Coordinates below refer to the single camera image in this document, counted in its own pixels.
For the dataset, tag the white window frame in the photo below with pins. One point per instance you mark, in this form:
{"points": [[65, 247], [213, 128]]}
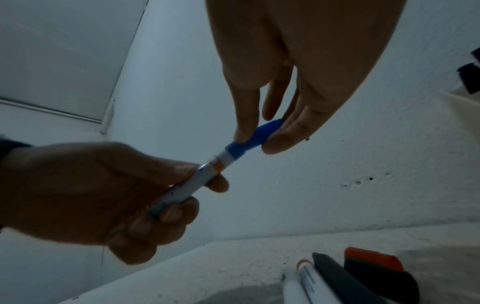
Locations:
{"points": [[63, 53]]}

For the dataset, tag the black eraser with orange top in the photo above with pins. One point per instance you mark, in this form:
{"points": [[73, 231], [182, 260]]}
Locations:
{"points": [[378, 273]]}

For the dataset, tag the blue marker cap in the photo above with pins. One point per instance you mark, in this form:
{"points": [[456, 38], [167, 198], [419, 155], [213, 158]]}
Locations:
{"points": [[255, 139]]}

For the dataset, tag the black device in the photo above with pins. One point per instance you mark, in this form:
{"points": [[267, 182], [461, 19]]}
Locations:
{"points": [[470, 75]]}

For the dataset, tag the person's left hand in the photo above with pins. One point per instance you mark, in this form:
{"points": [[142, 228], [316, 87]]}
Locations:
{"points": [[82, 193]]}

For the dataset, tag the white marker with red end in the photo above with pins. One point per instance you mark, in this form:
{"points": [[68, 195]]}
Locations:
{"points": [[309, 279]]}

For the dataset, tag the person's right hand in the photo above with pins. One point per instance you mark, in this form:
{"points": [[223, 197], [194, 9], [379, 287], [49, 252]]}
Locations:
{"points": [[322, 44]]}

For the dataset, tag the white marker with orange band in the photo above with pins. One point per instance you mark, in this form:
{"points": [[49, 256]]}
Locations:
{"points": [[195, 184]]}

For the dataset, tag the black marker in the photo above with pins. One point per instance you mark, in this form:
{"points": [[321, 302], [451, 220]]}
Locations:
{"points": [[337, 279]]}

